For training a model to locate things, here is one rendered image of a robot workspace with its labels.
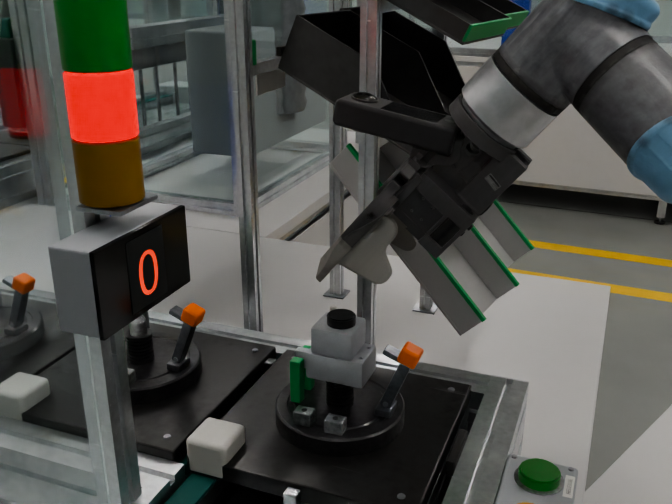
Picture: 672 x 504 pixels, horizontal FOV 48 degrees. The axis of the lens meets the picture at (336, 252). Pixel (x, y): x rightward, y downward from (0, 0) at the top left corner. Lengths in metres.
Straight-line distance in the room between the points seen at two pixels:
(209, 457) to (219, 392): 0.13
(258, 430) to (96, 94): 0.41
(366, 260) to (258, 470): 0.23
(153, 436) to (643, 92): 0.57
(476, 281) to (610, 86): 0.52
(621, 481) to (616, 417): 1.77
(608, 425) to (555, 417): 1.63
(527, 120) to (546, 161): 4.08
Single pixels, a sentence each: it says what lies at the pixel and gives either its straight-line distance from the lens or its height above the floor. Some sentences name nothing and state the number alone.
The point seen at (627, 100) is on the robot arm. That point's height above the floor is 1.34.
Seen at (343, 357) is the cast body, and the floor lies 1.06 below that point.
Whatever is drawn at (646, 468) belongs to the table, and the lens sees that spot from 1.02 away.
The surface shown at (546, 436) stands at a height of 0.86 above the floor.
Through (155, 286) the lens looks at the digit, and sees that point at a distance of 0.63.
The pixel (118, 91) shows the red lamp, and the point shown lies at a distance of 0.57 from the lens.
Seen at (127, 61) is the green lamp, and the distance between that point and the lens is 0.58.
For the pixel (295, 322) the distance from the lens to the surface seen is 1.28.
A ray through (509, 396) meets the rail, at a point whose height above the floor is 0.96.
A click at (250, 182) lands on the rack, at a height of 1.16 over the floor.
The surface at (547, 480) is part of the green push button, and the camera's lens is 0.77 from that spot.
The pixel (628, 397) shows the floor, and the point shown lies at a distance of 2.88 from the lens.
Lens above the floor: 1.43
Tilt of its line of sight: 21 degrees down
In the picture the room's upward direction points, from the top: straight up
